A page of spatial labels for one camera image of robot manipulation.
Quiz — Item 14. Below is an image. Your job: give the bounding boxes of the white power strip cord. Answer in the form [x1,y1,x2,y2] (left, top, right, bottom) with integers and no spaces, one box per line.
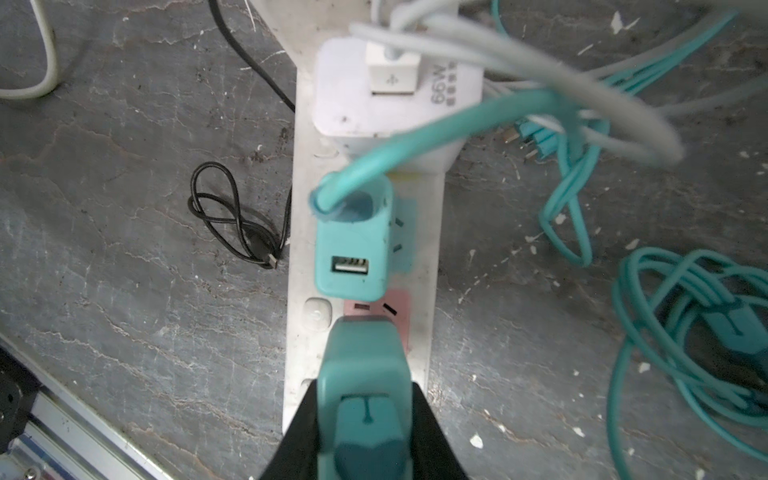
[0,0,60,101]

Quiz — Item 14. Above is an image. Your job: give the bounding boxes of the teal charger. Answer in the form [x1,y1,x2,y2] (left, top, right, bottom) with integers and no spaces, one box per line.
[317,316,413,479]
[315,175,394,302]

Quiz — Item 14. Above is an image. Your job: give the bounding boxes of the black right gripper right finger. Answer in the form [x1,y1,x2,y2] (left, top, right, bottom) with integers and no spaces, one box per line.
[411,382,468,480]

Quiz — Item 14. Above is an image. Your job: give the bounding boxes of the teal cable bundle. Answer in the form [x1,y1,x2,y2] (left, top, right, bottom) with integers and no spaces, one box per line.
[308,0,768,480]

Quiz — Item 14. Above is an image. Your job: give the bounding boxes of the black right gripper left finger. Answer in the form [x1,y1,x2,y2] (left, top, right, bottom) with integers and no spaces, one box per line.
[260,380,318,480]

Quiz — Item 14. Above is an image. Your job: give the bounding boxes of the white power strip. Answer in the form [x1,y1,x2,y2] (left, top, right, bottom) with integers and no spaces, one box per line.
[254,1,481,425]

